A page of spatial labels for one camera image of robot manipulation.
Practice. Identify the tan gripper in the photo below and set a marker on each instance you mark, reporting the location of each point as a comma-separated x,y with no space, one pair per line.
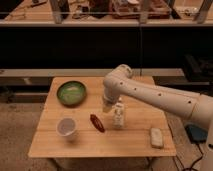
107,106

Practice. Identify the red pepper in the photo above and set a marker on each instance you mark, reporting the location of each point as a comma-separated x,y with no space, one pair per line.
97,123

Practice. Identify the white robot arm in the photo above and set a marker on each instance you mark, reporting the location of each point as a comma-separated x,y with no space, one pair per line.
195,107

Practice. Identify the white sponge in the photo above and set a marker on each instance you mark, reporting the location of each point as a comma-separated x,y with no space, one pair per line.
156,138

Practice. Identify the white bottle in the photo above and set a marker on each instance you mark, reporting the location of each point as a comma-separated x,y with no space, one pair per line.
119,117

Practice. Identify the green bowl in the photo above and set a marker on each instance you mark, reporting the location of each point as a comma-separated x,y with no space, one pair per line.
71,93

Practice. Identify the wooden table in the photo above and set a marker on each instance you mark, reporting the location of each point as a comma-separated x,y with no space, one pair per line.
132,141

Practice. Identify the clear plastic cup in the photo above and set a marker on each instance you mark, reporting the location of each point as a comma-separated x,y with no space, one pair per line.
66,128

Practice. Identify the blue black floor device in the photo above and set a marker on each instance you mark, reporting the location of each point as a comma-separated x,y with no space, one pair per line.
196,134

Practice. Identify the long wooden bench shelf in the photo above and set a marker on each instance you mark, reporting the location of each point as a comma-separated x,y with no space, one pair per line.
84,72

